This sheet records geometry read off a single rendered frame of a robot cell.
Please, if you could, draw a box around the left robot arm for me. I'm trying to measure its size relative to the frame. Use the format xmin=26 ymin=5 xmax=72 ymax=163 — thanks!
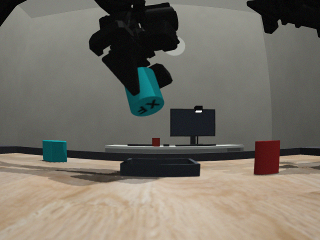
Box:
xmin=0 ymin=0 xmax=180 ymax=59

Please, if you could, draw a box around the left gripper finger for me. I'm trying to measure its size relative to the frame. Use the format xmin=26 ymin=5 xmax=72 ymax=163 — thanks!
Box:
xmin=101 ymin=40 xmax=142 ymax=96
xmin=153 ymin=67 xmax=166 ymax=83

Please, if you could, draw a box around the teal cylinder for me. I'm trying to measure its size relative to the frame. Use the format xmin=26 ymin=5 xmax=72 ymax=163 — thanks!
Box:
xmin=124 ymin=67 xmax=165 ymax=117

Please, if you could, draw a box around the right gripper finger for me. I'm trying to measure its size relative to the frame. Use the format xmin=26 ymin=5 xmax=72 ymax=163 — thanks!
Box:
xmin=247 ymin=0 xmax=283 ymax=18
xmin=246 ymin=2 xmax=276 ymax=25

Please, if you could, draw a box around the teal cube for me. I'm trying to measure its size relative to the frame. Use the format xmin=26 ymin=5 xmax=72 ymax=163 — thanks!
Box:
xmin=42 ymin=140 xmax=67 ymax=162

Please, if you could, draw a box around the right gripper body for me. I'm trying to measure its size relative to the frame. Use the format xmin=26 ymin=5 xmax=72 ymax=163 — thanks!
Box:
xmin=261 ymin=0 xmax=310 ymax=34

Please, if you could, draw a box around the dark red cylinder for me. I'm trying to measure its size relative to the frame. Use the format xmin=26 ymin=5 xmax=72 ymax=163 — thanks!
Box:
xmin=254 ymin=140 xmax=280 ymax=175

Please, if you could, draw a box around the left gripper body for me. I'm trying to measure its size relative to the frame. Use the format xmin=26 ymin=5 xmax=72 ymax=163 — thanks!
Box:
xmin=89 ymin=20 xmax=173 ymax=89

